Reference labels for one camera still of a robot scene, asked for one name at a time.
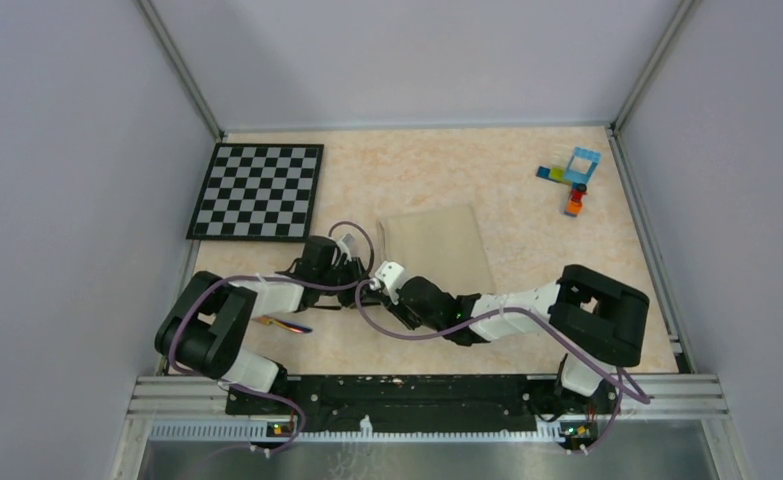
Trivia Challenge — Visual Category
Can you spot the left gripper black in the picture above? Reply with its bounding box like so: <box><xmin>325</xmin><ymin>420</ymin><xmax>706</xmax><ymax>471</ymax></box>
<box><xmin>318</xmin><ymin>256</ymin><xmax>385</xmax><ymax>309</ymax></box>

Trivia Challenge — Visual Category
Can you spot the beige cloth napkin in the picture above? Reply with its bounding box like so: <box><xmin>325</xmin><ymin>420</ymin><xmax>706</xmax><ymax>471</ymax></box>
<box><xmin>377</xmin><ymin>204</ymin><xmax>496</xmax><ymax>296</ymax></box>

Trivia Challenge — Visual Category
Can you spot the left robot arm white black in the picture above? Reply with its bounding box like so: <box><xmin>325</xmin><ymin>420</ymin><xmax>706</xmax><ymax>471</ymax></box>
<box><xmin>154</xmin><ymin>235</ymin><xmax>372</xmax><ymax>414</ymax></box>

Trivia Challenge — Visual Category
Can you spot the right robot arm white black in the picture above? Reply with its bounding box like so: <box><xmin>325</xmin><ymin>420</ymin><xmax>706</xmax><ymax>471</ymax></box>
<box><xmin>355</xmin><ymin>261</ymin><xmax>650</xmax><ymax>412</ymax></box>

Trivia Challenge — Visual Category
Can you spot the iridescent rainbow knife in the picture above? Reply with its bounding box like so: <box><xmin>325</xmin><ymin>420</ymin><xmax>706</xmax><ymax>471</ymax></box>
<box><xmin>254</xmin><ymin>316</ymin><xmax>313</xmax><ymax>334</ymax></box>

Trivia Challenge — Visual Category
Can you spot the black white checkerboard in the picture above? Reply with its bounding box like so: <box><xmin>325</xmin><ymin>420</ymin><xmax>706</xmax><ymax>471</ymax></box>
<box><xmin>186</xmin><ymin>142</ymin><xmax>324</xmax><ymax>242</ymax></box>

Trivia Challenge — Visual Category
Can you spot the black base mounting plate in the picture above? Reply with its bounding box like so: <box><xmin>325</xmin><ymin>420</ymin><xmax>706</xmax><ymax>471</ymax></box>
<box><xmin>225</xmin><ymin>374</ymin><xmax>616</xmax><ymax>433</ymax></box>

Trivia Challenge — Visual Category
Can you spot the colourful toy brick structure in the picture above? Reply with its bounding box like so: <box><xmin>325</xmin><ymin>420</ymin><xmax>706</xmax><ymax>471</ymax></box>
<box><xmin>536</xmin><ymin>147</ymin><xmax>601</xmax><ymax>218</ymax></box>

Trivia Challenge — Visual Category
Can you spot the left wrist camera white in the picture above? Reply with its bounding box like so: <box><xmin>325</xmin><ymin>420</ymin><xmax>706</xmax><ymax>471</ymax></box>
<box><xmin>335</xmin><ymin>233</ymin><xmax>358</xmax><ymax>261</ymax></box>

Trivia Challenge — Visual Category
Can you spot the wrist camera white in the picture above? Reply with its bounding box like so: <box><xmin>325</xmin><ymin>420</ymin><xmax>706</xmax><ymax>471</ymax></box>
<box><xmin>335</xmin><ymin>233</ymin><xmax>358</xmax><ymax>261</ymax></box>
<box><xmin>368</xmin><ymin>261</ymin><xmax>409</xmax><ymax>304</ymax></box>

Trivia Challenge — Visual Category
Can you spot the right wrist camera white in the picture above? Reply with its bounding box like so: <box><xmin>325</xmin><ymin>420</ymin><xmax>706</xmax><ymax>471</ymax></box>
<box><xmin>368</xmin><ymin>261</ymin><xmax>409</xmax><ymax>304</ymax></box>

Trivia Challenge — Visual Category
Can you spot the white slotted cable duct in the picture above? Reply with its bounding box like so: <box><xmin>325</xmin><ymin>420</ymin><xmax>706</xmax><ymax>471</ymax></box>
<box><xmin>149</xmin><ymin>420</ymin><xmax>564</xmax><ymax>443</ymax></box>

